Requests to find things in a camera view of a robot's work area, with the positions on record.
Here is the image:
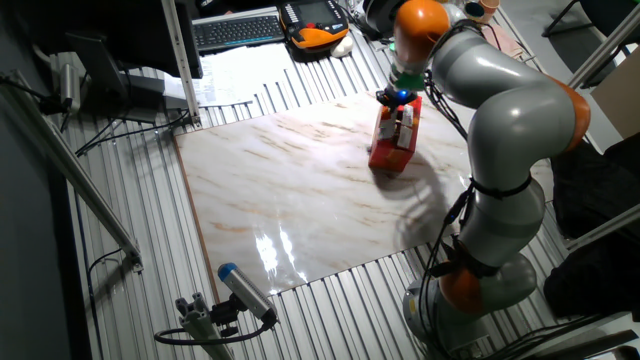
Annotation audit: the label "white paper sheets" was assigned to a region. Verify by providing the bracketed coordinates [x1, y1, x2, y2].
[162, 42, 301, 109]

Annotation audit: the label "black keyboard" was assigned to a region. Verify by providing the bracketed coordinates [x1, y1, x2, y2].
[192, 13, 286, 54]

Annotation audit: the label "black filament reel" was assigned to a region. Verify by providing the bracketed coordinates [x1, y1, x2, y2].
[362, 0, 406, 39]

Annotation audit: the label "marble pattern board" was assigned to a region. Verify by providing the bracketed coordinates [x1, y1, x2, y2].
[173, 87, 554, 304]

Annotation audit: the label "black chair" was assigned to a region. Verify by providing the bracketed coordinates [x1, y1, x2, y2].
[541, 0, 640, 39]

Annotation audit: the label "pink cloth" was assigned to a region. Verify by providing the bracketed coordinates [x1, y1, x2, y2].
[484, 22, 524, 61]

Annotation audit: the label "small silver camera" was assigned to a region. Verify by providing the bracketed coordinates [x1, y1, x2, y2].
[58, 62, 82, 114]

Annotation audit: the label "aluminium profile post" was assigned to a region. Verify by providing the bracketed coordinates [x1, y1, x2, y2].
[567, 4, 640, 91]
[160, 0, 202, 129]

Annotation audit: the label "silver camera with blue cap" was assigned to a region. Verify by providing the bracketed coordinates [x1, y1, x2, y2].
[217, 262, 279, 326]

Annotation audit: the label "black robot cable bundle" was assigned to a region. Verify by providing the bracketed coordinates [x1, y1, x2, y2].
[417, 19, 481, 360]

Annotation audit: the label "aluminium profile rail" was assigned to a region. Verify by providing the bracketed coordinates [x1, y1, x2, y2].
[564, 203, 640, 251]

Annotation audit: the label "green wrist mount ring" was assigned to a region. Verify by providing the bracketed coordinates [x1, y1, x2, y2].
[388, 42, 426, 91]

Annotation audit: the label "dark metal bar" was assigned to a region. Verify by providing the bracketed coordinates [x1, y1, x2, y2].
[524, 328, 640, 360]

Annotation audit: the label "black monitor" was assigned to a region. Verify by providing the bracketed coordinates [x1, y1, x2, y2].
[14, 0, 204, 81]

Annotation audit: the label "thin black table cable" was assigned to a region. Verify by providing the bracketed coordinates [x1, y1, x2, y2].
[74, 107, 191, 157]
[87, 247, 124, 360]

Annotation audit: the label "black fabric heap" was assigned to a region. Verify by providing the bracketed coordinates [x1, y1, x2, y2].
[542, 132, 640, 321]

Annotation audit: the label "orange black teach pendant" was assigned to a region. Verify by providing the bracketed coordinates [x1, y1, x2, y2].
[278, 0, 351, 51]

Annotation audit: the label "dark monitor stand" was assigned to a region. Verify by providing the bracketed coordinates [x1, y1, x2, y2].
[67, 32, 189, 124]

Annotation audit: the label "long slanted aluminium profile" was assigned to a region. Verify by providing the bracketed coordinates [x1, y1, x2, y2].
[0, 69, 145, 274]

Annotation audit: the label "short aluminium mount post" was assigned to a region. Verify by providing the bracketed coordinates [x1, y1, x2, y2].
[174, 292, 236, 360]

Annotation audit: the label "beige board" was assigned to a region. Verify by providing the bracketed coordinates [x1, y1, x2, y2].
[589, 47, 640, 140]

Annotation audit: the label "white rounded object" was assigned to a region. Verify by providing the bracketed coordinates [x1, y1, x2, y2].
[330, 35, 355, 59]

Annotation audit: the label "black camera cable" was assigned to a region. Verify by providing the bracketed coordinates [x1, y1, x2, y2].
[153, 319, 276, 347]

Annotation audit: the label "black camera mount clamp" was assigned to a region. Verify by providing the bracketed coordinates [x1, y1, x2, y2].
[209, 294, 241, 337]

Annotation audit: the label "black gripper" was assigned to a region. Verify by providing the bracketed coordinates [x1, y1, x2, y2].
[375, 88, 419, 109]

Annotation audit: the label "red cardboard box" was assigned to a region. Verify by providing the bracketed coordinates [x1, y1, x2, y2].
[368, 94, 424, 174]

